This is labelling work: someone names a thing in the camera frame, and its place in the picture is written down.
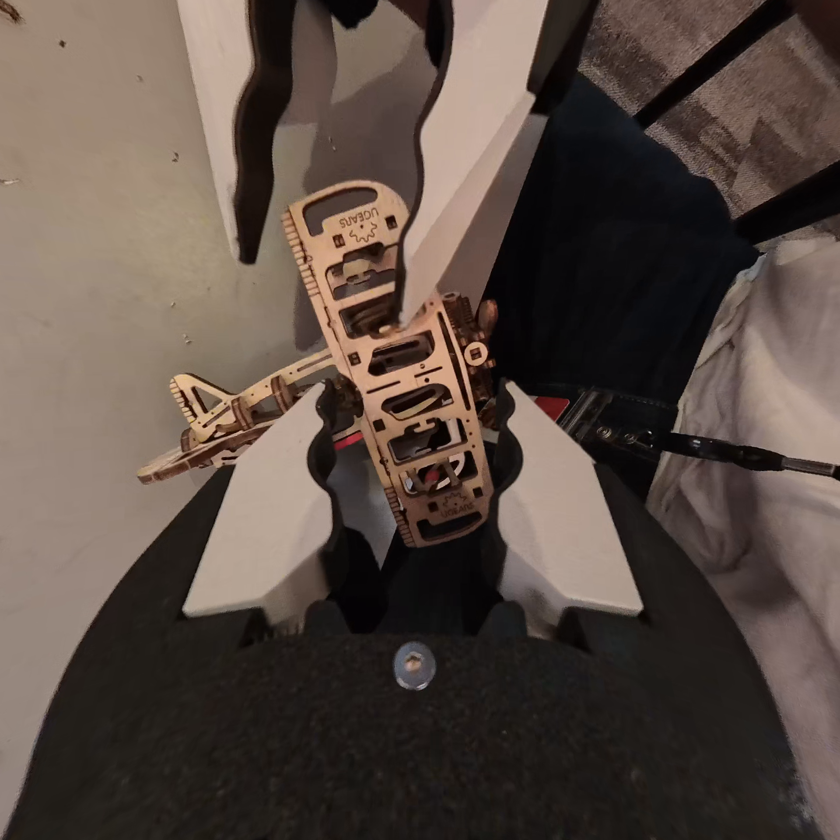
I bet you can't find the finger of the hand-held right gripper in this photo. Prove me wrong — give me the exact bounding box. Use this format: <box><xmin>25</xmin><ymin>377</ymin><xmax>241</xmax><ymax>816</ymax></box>
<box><xmin>176</xmin><ymin>0</ymin><xmax>339</xmax><ymax>265</ymax></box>
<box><xmin>392</xmin><ymin>0</ymin><xmax>552</xmax><ymax>327</ymax></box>

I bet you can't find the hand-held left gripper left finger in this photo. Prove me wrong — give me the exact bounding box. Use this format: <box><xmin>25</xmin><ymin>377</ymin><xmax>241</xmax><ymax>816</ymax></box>
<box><xmin>182</xmin><ymin>382</ymin><xmax>345</xmax><ymax>621</ymax></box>

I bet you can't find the grey desk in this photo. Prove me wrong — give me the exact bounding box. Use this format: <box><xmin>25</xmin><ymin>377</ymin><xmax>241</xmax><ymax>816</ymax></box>
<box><xmin>0</xmin><ymin>0</ymin><xmax>427</xmax><ymax>815</ymax></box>

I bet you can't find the wooden biplane model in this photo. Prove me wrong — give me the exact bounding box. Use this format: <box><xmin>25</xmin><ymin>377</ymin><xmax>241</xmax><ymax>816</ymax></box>
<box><xmin>136</xmin><ymin>180</ymin><xmax>500</xmax><ymax>549</ymax></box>

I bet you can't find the white cloth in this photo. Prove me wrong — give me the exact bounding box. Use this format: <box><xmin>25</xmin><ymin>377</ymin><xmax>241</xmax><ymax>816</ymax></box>
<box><xmin>646</xmin><ymin>236</ymin><xmax>840</xmax><ymax>840</ymax></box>

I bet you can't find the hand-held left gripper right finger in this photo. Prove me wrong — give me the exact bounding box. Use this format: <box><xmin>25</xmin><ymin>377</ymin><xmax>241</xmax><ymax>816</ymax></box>
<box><xmin>492</xmin><ymin>378</ymin><xmax>644</xmax><ymax>634</ymax></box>

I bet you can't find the black chair leg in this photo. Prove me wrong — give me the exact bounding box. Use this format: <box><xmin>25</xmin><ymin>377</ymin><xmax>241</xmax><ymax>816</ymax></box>
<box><xmin>734</xmin><ymin>174</ymin><xmax>840</xmax><ymax>245</ymax></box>
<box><xmin>632</xmin><ymin>0</ymin><xmax>798</xmax><ymax>131</ymax></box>

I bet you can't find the black cable plug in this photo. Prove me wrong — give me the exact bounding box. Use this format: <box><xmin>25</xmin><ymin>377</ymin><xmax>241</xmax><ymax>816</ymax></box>
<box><xmin>656</xmin><ymin>430</ymin><xmax>840</xmax><ymax>480</ymax></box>

